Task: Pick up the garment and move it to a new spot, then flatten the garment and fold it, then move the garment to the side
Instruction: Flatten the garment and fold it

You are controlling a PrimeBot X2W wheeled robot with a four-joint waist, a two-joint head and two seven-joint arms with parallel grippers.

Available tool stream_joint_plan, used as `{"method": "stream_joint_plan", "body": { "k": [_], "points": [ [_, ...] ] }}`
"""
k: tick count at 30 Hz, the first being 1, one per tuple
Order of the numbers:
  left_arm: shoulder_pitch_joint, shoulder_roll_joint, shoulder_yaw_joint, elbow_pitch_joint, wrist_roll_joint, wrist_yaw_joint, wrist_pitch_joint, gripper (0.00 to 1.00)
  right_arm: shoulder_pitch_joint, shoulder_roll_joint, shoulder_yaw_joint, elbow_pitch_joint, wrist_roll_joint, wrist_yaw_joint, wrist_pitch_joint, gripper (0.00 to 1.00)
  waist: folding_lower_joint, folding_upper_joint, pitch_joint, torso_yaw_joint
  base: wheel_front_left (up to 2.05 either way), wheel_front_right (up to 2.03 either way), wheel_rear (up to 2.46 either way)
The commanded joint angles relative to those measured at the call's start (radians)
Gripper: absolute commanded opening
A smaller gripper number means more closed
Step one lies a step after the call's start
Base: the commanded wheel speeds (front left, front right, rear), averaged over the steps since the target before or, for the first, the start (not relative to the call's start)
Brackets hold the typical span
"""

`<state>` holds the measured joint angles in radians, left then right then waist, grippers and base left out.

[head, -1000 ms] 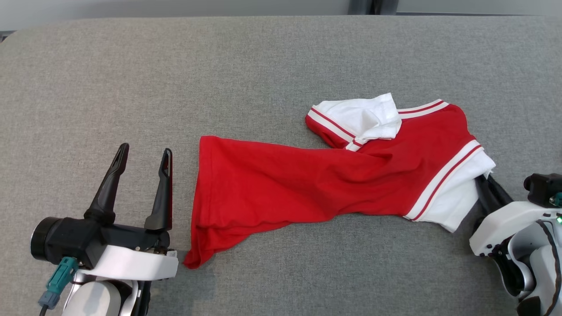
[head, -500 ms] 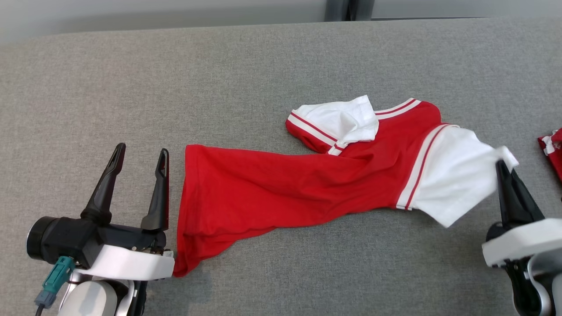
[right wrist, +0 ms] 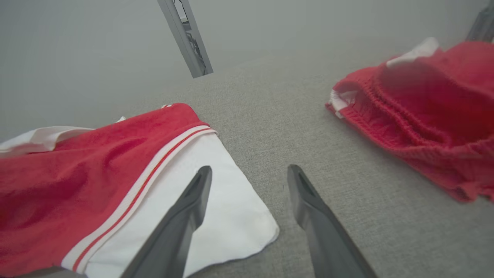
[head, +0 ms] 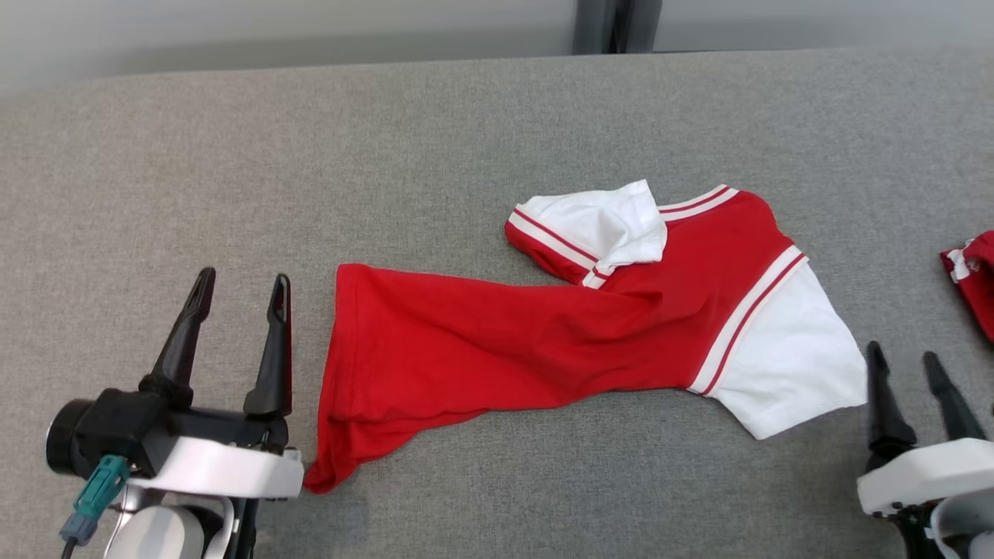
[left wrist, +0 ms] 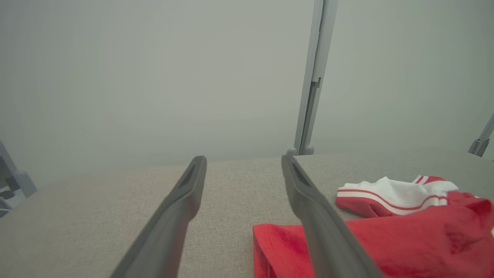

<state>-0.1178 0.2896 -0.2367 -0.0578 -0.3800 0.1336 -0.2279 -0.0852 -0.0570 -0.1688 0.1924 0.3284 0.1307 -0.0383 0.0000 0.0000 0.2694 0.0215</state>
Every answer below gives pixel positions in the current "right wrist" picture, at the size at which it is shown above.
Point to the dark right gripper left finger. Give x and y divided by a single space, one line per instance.
173 239

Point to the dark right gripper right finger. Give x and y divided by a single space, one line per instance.
328 243

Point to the red white basketball jersey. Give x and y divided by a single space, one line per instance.
77 185

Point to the red white basketball shorts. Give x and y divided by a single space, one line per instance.
432 104

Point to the grey metal partition post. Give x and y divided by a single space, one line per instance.
181 38

